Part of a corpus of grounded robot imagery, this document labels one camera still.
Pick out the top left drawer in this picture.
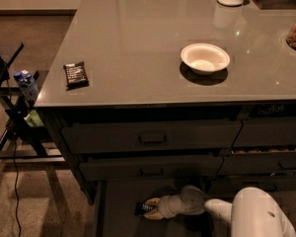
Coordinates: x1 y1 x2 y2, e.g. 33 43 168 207
61 119 242 154

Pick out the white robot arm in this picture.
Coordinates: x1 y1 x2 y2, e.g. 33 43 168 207
143 186 296 237

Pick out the snack bag in drawer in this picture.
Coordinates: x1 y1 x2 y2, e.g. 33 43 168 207
250 104 296 118

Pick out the white bowl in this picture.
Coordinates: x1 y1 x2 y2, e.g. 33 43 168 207
181 43 230 75

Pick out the blue rxbar blueberry wrapper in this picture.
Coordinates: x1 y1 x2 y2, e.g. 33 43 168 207
134 202 154 216

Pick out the middle left drawer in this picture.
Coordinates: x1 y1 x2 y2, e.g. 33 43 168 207
79 155 223 181

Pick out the bottom right drawer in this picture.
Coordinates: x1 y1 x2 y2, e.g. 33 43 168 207
207 175 296 197

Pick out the black side table stand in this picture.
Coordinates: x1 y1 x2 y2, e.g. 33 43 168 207
0 39 61 160

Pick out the top right drawer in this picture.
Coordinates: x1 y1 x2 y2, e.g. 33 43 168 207
233 117 296 147

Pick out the open bottom left drawer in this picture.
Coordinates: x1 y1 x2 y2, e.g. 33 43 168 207
95 178 216 237

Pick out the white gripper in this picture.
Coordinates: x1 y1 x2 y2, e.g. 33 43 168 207
144 186 205 220

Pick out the middle right drawer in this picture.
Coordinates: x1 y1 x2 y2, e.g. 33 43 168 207
218 151 296 176

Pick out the dark snack bar on counter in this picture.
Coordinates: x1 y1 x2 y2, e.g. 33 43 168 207
63 61 89 89

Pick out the black cable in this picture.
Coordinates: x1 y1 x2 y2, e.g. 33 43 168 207
4 59 23 237

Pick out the green packet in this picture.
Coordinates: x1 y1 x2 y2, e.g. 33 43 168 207
25 110 43 127

